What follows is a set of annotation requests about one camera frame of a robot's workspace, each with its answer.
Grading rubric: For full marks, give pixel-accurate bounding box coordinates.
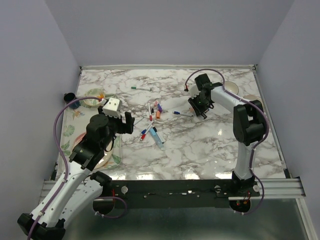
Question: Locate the purple highlighter cap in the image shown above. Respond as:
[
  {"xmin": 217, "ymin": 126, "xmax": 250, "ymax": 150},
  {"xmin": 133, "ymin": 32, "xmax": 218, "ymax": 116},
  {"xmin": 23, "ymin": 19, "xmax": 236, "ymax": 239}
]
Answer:
[{"xmin": 157, "ymin": 103, "xmax": 163, "ymax": 113}]

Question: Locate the orange highlighter cap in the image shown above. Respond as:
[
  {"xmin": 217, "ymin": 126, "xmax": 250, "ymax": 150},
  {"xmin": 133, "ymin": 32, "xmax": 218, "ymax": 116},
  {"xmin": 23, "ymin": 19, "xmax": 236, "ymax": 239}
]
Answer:
[{"xmin": 155, "ymin": 111, "xmax": 161, "ymax": 119}]

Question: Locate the floral plastic tray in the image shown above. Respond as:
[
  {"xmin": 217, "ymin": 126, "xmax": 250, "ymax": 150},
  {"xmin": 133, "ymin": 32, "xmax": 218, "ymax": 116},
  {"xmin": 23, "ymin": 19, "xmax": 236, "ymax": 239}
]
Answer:
[{"xmin": 60, "ymin": 94, "xmax": 122, "ymax": 170}]

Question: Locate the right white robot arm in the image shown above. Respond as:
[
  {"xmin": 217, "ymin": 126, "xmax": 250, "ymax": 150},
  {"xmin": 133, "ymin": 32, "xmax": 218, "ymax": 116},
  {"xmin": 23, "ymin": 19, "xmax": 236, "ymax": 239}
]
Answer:
[{"xmin": 184, "ymin": 73, "xmax": 270, "ymax": 196}]

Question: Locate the dark blue metal cup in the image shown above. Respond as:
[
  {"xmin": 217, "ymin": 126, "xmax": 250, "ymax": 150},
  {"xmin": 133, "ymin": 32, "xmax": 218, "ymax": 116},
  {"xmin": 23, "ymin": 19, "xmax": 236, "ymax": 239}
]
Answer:
[{"xmin": 63, "ymin": 92, "xmax": 80, "ymax": 110}]

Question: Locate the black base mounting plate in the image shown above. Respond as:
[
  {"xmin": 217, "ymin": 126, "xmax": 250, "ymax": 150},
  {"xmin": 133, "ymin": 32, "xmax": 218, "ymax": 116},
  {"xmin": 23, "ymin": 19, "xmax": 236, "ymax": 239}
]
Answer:
[{"xmin": 99, "ymin": 179, "xmax": 260, "ymax": 209}]

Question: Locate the black capped marker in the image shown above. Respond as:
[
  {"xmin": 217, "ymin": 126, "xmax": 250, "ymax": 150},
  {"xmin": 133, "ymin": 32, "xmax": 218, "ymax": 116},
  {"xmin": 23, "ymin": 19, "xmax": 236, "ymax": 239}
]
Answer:
[{"xmin": 153, "ymin": 126, "xmax": 165, "ymax": 144}]

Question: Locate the pink ceramic plate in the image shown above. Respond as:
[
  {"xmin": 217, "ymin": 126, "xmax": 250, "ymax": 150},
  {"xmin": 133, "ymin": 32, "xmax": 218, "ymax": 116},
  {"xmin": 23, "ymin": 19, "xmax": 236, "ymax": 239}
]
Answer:
[{"xmin": 72, "ymin": 132, "xmax": 113, "ymax": 170}]

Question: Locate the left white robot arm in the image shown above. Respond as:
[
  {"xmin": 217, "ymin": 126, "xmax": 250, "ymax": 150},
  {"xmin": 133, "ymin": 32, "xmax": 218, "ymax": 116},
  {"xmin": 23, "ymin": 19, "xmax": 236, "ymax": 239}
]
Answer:
[{"xmin": 17, "ymin": 112, "xmax": 135, "ymax": 240}]

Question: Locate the light blue highlighter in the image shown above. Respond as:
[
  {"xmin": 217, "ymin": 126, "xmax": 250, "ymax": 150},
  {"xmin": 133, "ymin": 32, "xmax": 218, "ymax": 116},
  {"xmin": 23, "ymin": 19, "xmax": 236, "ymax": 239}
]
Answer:
[{"xmin": 149, "ymin": 127, "xmax": 164, "ymax": 149}]

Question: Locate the aluminium frame rail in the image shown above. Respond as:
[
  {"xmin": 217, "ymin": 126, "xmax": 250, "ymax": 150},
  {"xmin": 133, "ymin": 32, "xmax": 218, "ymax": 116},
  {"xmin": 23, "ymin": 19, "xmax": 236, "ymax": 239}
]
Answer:
[{"xmin": 261, "ymin": 178, "xmax": 306, "ymax": 199}]

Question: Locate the white ceramic bowl blue rim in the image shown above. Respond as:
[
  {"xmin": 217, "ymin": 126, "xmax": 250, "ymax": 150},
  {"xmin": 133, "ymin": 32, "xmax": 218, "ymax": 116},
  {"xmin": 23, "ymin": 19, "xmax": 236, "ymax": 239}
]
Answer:
[{"xmin": 224, "ymin": 81, "xmax": 239, "ymax": 95}]

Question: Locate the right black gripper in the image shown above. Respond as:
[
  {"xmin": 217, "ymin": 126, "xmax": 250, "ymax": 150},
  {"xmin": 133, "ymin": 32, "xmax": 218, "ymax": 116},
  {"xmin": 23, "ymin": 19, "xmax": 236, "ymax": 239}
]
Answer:
[{"xmin": 187, "ymin": 92, "xmax": 211, "ymax": 117}]

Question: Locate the floral ceramic bowl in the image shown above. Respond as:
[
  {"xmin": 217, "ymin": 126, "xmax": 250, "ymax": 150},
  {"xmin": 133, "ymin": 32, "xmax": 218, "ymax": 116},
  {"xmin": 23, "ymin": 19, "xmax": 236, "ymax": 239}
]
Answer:
[{"xmin": 83, "ymin": 88, "xmax": 105, "ymax": 108}]

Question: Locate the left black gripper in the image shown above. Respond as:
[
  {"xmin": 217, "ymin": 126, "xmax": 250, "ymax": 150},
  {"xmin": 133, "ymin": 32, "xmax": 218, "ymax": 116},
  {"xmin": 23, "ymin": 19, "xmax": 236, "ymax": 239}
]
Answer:
[{"xmin": 97, "ymin": 106, "xmax": 135, "ymax": 150}]

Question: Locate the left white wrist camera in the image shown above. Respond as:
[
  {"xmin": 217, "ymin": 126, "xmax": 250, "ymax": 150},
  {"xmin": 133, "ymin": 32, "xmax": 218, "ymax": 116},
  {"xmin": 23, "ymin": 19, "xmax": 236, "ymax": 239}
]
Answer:
[{"xmin": 102, "ymin": 97, "xmax": 122, "ymax": 119}]

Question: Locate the green capped marker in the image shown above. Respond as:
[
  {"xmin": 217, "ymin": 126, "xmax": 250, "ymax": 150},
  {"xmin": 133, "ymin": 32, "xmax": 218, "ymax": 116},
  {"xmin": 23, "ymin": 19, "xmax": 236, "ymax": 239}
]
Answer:
[{"xmin": 131, "ymin": 86, "xmax": 153, "ymax": 92}]

